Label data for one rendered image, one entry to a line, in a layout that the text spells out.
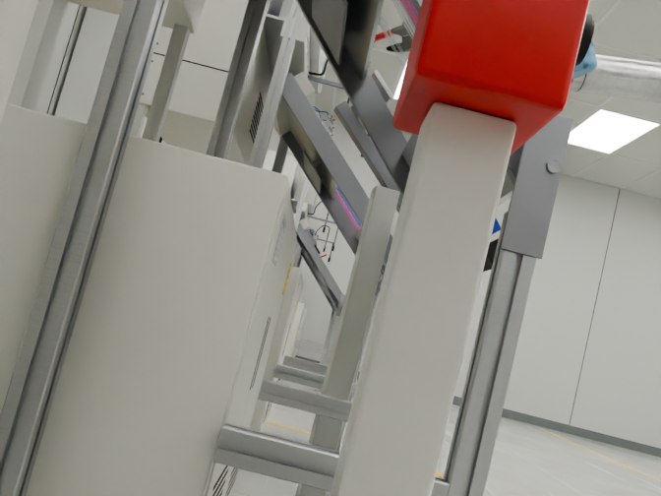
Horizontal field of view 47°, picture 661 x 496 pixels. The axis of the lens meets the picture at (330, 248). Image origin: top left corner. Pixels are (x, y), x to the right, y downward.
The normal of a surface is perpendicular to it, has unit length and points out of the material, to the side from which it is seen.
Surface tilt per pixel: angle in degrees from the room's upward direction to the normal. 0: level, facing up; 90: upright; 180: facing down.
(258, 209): 90
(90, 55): 90
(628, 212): 90
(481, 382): 90
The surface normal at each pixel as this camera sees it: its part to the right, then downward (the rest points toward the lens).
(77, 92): 0.03, -0.11
